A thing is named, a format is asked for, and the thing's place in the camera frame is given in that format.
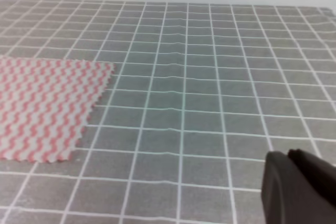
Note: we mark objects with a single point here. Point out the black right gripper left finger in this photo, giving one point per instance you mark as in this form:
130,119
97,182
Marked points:
287,196

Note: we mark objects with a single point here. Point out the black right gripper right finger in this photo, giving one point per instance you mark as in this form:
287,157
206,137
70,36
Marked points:
319,173

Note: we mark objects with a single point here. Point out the pink white wavy towel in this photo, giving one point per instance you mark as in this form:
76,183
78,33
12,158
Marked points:
46,104

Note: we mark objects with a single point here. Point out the grey checked tablecloth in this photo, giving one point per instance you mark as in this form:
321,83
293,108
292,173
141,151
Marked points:
200,94

